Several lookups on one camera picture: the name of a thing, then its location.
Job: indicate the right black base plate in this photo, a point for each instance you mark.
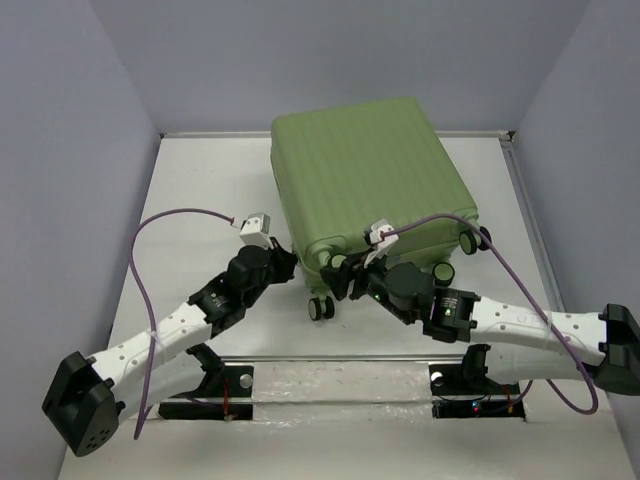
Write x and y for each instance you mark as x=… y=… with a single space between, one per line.
x=455 y=398

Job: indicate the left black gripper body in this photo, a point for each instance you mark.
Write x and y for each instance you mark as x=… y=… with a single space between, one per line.
x=274 y=271

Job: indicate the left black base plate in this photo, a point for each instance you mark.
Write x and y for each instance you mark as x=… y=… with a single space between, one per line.
x=228 y=398

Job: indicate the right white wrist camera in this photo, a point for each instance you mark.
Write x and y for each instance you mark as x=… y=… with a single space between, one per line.
x=381 y=238

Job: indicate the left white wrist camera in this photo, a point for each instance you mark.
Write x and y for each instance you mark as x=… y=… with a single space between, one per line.
x=255 y=230

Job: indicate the aluminium rail across table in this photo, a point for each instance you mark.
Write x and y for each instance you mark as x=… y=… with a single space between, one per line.
x=344 y=358

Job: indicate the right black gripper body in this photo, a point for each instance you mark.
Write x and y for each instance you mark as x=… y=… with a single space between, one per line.
x=377 y=289

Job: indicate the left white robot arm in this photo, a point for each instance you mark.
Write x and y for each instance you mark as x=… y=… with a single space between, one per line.
x=90 y=396

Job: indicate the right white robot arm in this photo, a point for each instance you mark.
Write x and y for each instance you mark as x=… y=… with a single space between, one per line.
x=506 y=343

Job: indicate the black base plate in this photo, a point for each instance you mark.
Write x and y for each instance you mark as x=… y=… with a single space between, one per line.
x=228 y=398
x=455 y=398

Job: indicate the green hard-shell suitcase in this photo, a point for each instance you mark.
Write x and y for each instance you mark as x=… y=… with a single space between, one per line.
x=342 y=172

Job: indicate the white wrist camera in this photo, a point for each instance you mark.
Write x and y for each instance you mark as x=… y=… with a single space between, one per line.
x=381 y=238
x=255 y=230

